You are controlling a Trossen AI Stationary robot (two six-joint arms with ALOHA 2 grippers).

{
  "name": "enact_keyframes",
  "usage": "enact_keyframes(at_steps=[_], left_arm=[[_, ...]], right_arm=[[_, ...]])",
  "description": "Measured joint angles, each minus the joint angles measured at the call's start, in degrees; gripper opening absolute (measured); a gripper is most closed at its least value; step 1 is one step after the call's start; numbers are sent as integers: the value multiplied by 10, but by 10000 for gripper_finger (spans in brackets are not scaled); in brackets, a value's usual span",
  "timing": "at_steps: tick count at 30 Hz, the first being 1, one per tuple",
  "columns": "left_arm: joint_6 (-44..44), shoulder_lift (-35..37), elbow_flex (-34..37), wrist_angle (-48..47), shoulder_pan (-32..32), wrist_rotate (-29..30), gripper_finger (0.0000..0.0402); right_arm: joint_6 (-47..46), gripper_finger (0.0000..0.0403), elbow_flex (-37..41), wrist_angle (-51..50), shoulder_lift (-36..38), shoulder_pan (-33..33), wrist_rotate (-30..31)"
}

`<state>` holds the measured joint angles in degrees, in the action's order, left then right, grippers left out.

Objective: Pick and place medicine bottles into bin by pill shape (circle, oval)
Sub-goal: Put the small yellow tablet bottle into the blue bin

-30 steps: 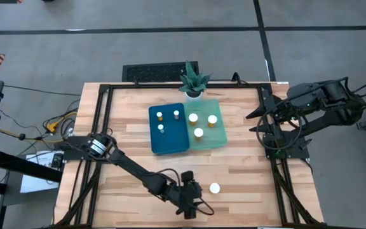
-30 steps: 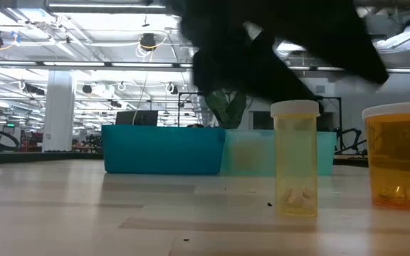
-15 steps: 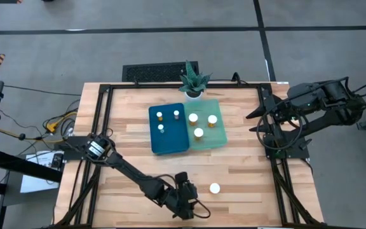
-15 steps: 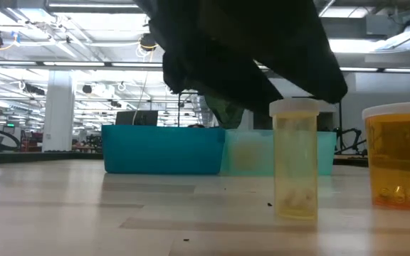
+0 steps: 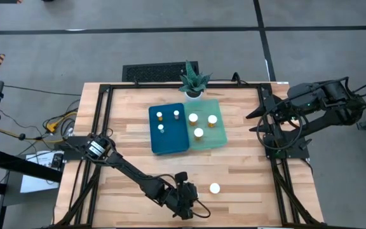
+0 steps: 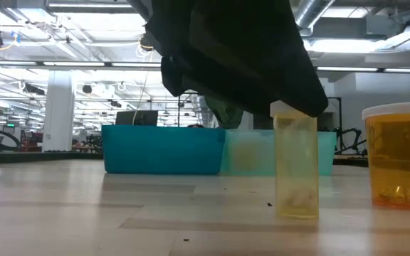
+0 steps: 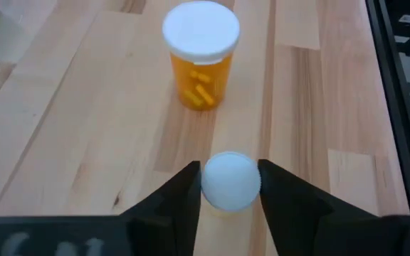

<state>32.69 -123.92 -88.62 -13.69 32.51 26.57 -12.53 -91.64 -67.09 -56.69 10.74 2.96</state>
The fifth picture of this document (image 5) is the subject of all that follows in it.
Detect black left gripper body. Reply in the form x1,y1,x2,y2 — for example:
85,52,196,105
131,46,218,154
163,181,200,212

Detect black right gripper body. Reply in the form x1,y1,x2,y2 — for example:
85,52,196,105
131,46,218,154
264,94,301,144

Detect dark blue plastic bin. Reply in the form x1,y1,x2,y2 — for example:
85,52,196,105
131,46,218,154
148,102,191,156

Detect translucent teal plastic bin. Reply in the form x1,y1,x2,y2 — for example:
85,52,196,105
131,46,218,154
182,99,228,151

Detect green succulent in white pot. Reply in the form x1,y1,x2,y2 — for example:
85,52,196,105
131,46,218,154
178,60,212,101

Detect black perforated floor mat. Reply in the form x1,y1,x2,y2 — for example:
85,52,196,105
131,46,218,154
121,61,200,83

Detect small black device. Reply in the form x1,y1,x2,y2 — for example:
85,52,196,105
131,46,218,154
51,153,64,169

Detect white paper sheets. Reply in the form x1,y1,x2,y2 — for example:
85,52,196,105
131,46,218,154
20,152,65,194

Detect black desk beam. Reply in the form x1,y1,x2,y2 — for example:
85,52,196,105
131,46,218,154
0,151,63,184

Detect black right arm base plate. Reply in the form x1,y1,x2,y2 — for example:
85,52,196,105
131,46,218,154
264,133,311,159

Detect black aluminium table frame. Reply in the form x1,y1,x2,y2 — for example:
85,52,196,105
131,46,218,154
54,82,323,228

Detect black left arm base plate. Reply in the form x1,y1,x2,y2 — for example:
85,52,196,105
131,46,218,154
58,135,107,161

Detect yellow cable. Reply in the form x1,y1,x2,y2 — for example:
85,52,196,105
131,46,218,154
0,110,78,141

